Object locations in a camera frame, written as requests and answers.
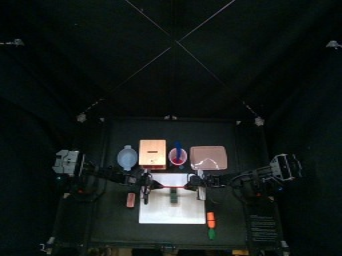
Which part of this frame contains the red plastic cup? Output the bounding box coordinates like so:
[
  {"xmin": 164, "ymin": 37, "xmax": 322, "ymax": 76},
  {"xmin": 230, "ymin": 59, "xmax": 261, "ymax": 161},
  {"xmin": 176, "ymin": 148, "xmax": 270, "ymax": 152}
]
[{"xmin": 167, "ymin": 147, "xmax": 190, "ymax": 167}]

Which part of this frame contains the toy sushi roll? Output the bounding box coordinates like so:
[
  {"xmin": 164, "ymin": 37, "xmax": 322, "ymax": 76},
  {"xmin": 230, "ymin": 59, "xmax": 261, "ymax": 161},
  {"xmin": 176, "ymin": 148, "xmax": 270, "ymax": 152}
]
[{"xmin": 168, "ymin": 190, "xmax": 180, "ymax": 205}]

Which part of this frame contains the black printed label sheet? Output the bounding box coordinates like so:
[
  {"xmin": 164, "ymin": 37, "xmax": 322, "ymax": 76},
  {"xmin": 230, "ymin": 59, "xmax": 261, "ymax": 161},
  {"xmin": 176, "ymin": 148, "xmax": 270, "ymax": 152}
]
[{"xmin": 246, "ymin": 213, "xmax": 281, "ymax": 248}]

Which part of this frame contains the blue plastic utensil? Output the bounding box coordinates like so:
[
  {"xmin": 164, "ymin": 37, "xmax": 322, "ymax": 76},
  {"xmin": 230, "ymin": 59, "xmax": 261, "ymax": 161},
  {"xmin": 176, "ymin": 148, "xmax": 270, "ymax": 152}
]
[{"xmin": 174, "ymin": 141, "xmax": 184, "ymax": 165}]

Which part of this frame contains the toy carrot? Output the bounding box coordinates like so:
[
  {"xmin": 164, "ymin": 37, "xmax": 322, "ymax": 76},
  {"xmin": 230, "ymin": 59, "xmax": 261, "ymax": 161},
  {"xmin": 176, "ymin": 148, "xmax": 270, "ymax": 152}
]
[{"xmin": 206, "ymin": 211, "xmax": 218, "ymax": 241}]

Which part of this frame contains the white cutting board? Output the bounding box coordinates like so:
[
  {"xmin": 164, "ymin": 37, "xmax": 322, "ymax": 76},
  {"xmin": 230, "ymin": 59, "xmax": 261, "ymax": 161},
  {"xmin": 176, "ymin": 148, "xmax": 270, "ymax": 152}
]
[{"xmin": 138, "ymin": 172, "xmax": 207, "ymax": 225}]

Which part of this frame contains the wooden box with red front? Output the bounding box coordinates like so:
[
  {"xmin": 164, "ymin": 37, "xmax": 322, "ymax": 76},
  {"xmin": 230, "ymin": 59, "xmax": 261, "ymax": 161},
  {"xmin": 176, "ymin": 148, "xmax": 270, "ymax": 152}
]
[{"xmin": 138, "ymin": 139, "xmax": 168, "ymax": 171}]

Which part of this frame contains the toy salmon nigiri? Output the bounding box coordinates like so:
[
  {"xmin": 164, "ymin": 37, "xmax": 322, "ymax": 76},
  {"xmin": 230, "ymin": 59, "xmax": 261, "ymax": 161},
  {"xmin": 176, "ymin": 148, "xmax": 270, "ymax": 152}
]
[{"xmin": 126, "ymin": 192, "xmax": 136, "ymax": 209}]

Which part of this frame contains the grey bowl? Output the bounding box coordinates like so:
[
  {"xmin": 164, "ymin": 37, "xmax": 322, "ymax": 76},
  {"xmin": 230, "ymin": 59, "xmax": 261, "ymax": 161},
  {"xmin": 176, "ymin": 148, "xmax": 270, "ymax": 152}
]
[{"xmin": 115, "ymin": 144, "xmax": 140, "ymax": 172}]

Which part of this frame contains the thin diagonal frame wire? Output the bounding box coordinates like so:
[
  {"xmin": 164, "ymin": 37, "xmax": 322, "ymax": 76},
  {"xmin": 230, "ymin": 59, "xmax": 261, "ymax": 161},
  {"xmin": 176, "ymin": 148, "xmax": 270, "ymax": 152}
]
[
  {"xmin": 124, "ymin": 0, "xmax": 265, "ymax": 123},
  {"xmin": 79, "ymin": 0, "xmax": 237, "ymax": 118}
]

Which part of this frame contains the brown tray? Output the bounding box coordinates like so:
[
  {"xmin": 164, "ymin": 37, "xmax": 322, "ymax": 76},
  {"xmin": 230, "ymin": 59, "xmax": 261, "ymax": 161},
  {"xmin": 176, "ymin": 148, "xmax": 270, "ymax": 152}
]
[{"xmin": 188, "ymin": 145, "xmax": 230, "ymax": 171}]

